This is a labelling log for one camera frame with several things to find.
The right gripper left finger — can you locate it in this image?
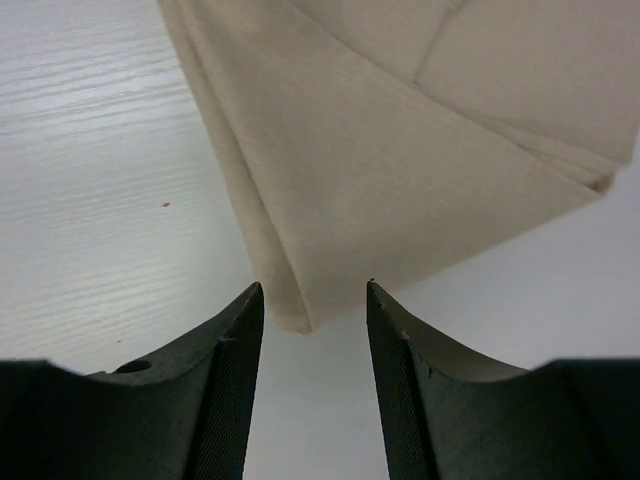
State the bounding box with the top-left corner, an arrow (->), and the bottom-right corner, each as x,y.
1,284 -> 264,479

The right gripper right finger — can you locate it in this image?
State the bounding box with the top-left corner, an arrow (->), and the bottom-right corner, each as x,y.
366,282 -> 639,479

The beige cloth napkin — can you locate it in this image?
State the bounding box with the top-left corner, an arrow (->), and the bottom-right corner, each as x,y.
159,1 -> 639,333

